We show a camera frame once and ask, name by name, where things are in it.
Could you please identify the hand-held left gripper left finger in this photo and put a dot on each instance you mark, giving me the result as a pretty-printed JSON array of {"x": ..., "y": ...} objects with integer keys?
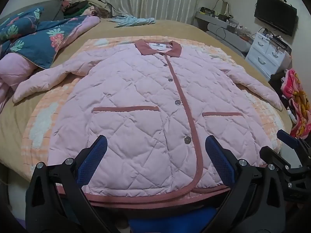
[{"x": 93, "y": 155}]

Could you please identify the orange checked blanket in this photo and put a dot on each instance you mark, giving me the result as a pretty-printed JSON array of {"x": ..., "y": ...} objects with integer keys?
[{"x": 43, "y": 116}]

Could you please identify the blue cloth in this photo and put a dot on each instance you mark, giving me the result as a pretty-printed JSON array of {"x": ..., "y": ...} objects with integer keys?
[{"x": 170, "y": 220}]

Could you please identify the black wall television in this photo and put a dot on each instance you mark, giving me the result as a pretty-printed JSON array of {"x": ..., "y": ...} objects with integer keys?
[{"x": 274, "y": 14}]

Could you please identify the assorted desk clutter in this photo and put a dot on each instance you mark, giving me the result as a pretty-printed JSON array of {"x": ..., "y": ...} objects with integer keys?
[{"x": 226, "y": 17}]

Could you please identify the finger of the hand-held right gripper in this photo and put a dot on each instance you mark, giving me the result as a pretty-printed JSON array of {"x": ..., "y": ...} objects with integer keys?
[
  {"x": 274, "y": 156},
  {"x": 288, "y": 138}
]

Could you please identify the light blue garment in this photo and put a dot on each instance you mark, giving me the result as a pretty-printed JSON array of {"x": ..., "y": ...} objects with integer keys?
[{"x": 131, "y": 20}]

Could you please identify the pile of clothes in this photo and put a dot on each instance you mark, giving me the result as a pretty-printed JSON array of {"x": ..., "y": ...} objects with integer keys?
[{"x": 82, "y": 7}]

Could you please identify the bed with tan sheet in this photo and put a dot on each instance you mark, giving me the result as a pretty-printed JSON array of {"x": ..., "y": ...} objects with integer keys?
[{"x": 170, "y": 29}]

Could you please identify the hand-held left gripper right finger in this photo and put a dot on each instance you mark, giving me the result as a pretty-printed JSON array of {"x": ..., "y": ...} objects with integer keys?
[{"x": 218, "y": 160}]

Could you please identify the white drawer cabinet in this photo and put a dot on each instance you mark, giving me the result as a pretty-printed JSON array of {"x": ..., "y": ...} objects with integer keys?
[{"x": 262, "y": 53}]

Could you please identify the pink cartoon towel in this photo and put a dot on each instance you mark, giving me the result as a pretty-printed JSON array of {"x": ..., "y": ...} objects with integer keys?
[{"x": 298, "y": 97}]

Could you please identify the grey pillow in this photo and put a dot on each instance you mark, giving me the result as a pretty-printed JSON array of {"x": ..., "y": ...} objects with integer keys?
[{"x": 46, "y": 7}]

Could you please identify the grey desk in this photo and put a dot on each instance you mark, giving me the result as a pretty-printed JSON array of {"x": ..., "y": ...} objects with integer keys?
[{"x": 226, "y": 34}]

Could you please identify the pink quilted jacket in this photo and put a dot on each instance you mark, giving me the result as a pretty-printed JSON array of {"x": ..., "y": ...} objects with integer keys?
[{"x": 136, "y": 89}]

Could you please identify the blue floral duvet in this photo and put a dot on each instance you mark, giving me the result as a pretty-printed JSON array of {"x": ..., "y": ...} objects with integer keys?
[{"x": 36, "y": 41}]

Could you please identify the dark cloth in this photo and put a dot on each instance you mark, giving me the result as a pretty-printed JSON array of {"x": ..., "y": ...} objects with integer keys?
[{"x": 277, "y": 82}]

